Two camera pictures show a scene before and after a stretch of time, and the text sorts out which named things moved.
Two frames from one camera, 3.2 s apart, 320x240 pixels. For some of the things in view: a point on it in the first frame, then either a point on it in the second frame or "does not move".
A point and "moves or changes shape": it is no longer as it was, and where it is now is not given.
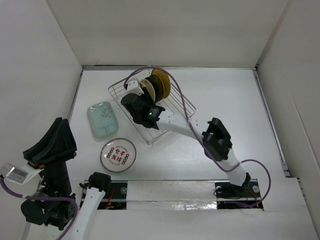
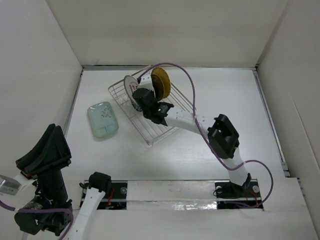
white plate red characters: (118, 155) moves or changes shape
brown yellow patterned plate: (158, 86) does not move
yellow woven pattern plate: (165, 79) does not move
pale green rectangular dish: (102, 119) does not move
